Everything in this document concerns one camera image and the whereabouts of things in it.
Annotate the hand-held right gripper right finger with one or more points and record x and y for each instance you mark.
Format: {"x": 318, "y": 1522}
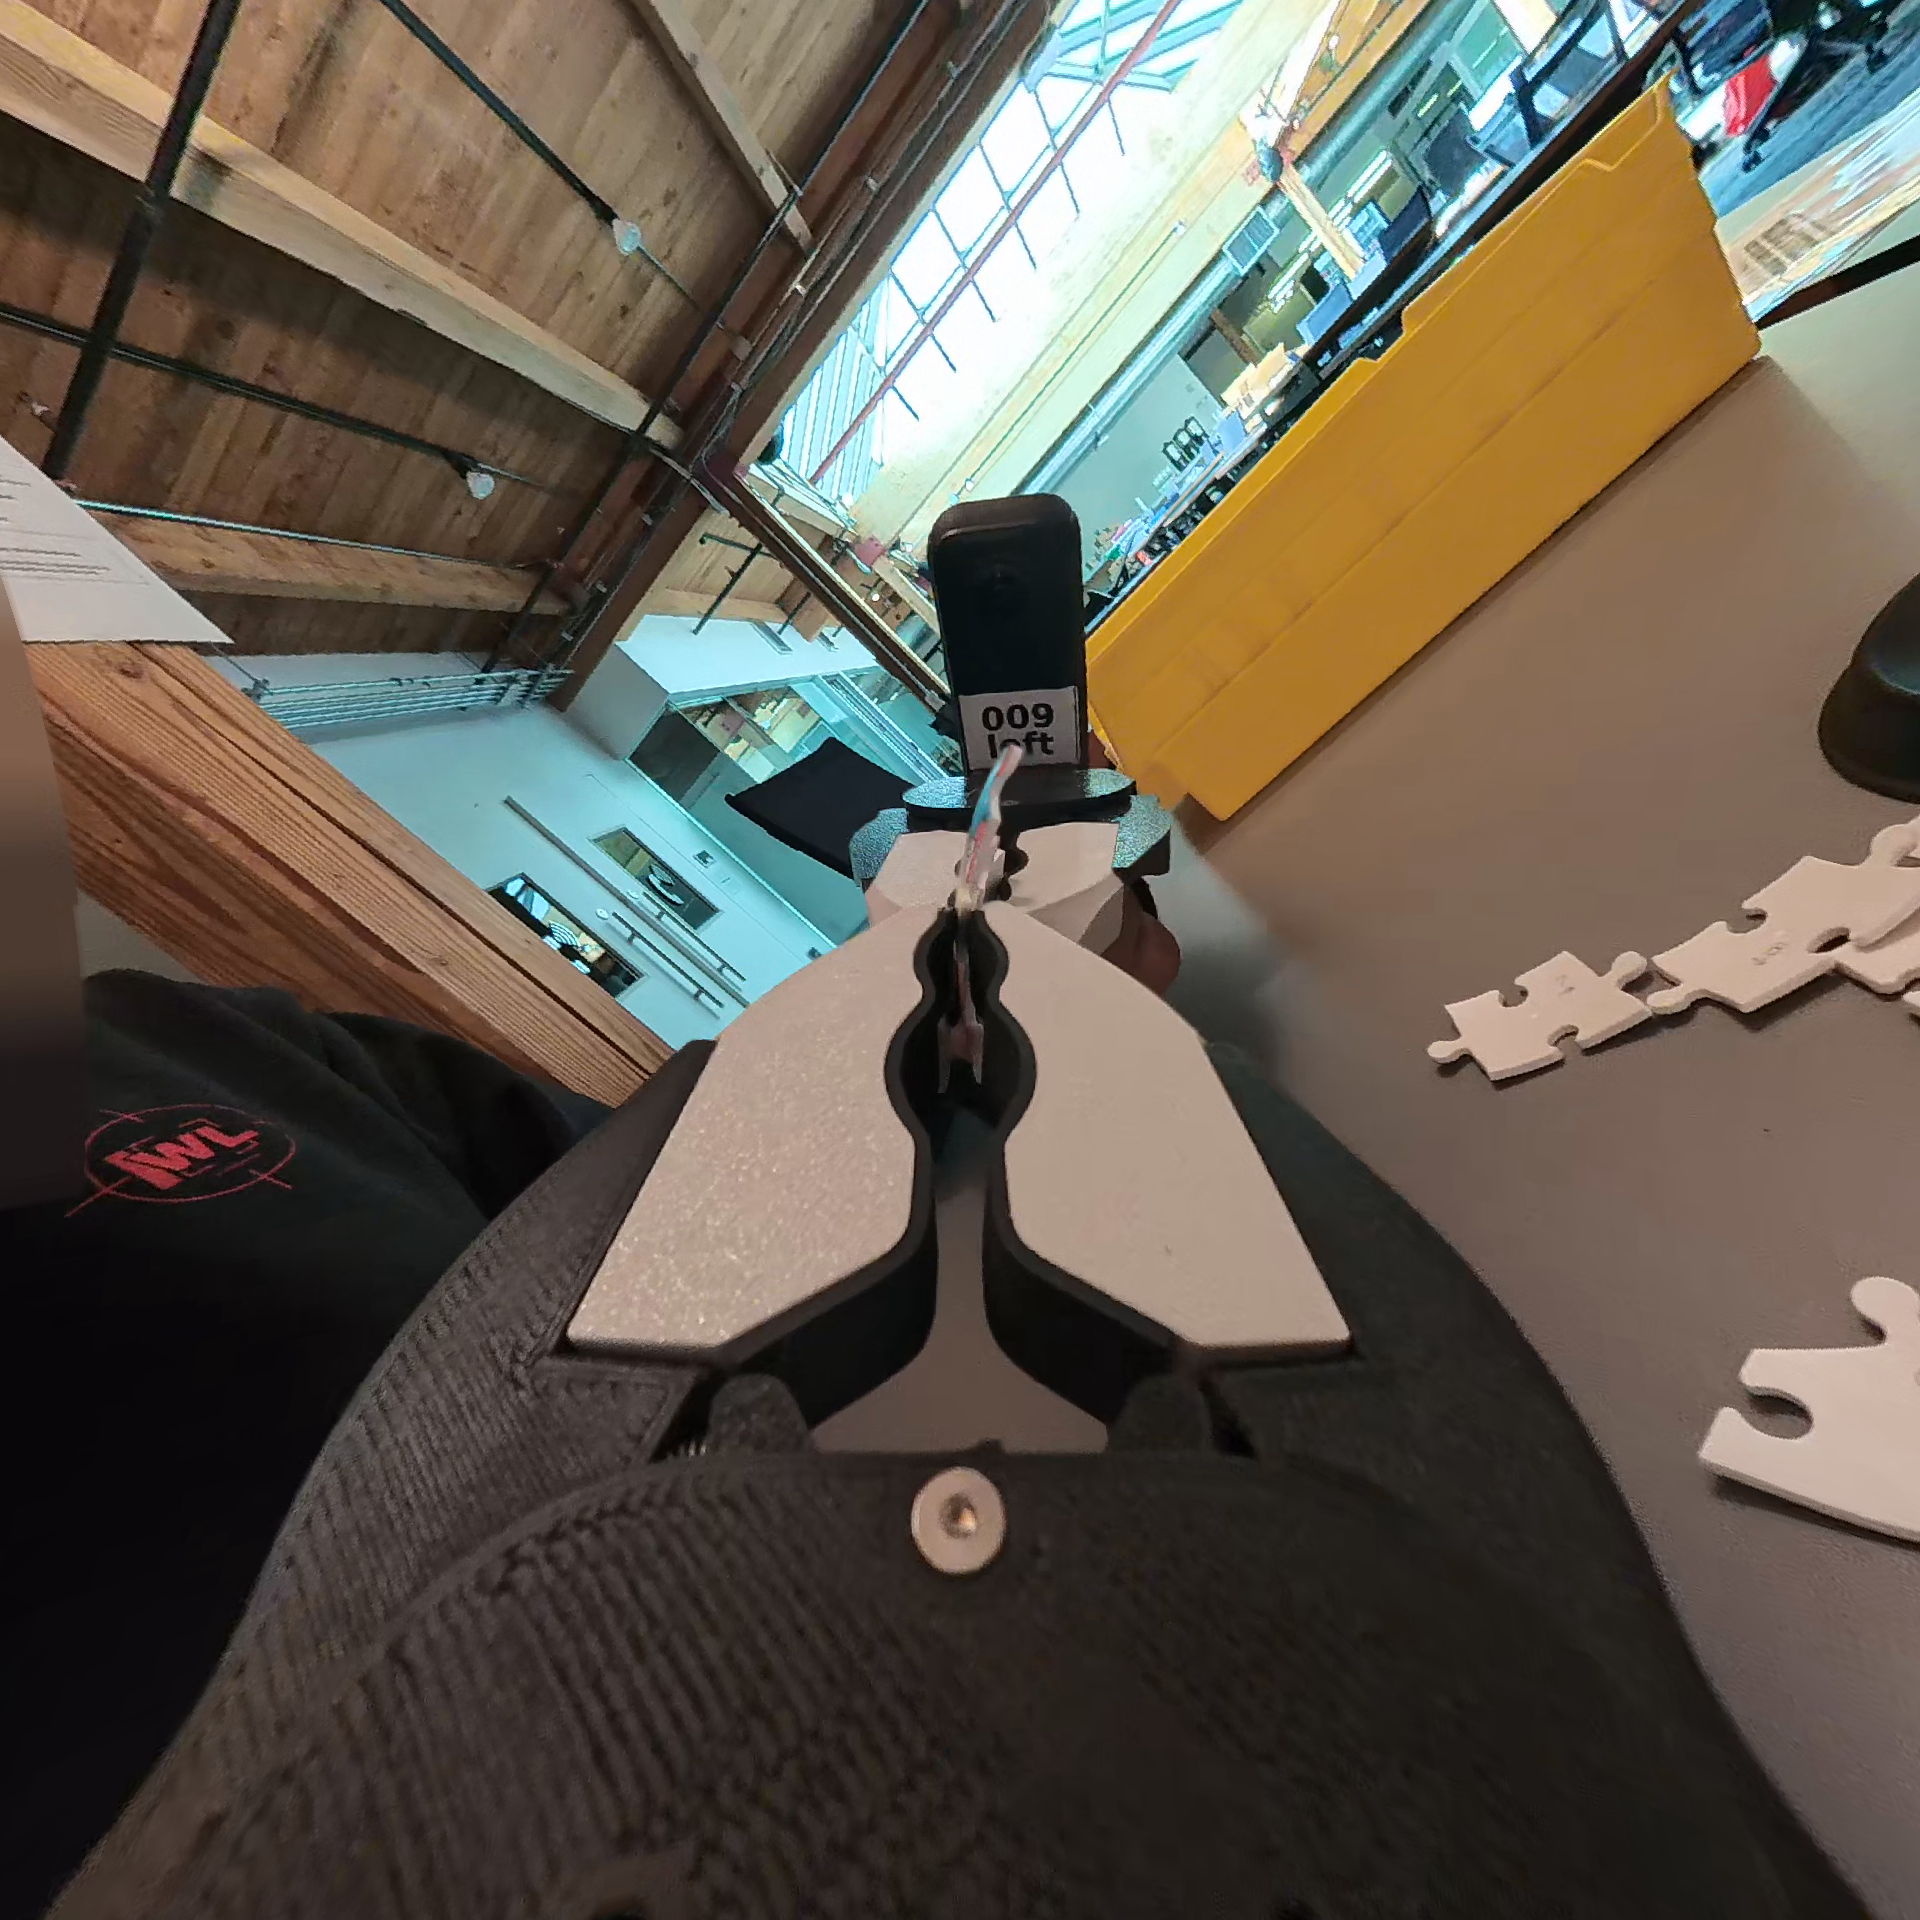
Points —
{"x": 1172, "y": 1184}

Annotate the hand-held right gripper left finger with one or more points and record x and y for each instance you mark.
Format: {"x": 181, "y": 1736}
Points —
{"x": 751, "y": 1184}

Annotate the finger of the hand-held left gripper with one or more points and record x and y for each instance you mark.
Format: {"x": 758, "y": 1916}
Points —
{"x": 916, "y": 878}
{"x": 1066, "y": 892}

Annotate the colourful curved puzzle ball section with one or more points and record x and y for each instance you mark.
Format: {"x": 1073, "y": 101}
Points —
{"x": 991, "y": 827}

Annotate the yellow plastic bin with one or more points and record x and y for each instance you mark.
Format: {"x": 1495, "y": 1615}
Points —
{"x": 1425, "y": 495}

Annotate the black dome puzzle stand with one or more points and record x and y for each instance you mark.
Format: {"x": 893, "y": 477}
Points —
{"x": 1883, "y": 706}

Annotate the person's left hand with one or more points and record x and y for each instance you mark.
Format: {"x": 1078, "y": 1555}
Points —
{"x": 1148, "y": 938}

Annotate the dark flat panel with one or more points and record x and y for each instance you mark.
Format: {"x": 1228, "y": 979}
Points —
{"x": 811, "y": 811}

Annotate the large paned window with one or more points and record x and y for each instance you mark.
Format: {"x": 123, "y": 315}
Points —
{"x": 961, "y": 255}

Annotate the wooden beam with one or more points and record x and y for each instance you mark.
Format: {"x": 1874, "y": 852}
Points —
{"x": 301, "y": 839}

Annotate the black hooded sweatshirt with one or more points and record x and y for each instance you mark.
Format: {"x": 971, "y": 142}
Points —
{"x": 226, "y": 1426}

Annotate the printed paper notice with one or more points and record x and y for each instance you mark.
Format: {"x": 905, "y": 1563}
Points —
{"x": 90, "y": 571}

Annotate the black ceiling pipe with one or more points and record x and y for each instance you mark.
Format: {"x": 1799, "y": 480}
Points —
{"x": 140, "y": 240}

